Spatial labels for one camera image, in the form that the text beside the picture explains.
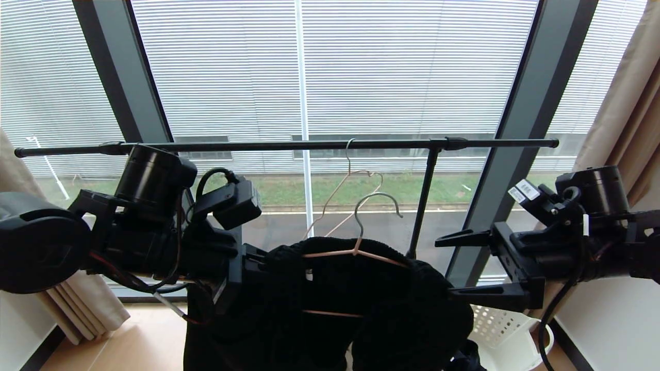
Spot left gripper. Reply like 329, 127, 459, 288
101, 211, 271, 323

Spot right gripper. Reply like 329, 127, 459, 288
435, 221, 632, 313

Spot black shorts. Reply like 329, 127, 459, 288
183, 237, 475, 371

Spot pink clothes hanger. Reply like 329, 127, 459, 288
302, 138, 385, 240
302, 192, 409, 318

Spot white laundry basket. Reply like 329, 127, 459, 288
467, 304, 556, 371

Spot black clothes rack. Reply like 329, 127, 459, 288
14, 137, 560, 261

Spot beige curtain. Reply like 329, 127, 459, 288
0, 129, 131, 345
536, 0, 660, 330

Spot window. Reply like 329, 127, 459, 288
0, 0, 649, 302

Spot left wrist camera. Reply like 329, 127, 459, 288
192, 167, 262, 231

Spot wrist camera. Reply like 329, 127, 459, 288
192, 167, 262, 231
508, 178, 586, 235

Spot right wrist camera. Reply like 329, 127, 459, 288
508, 178, 586, 235

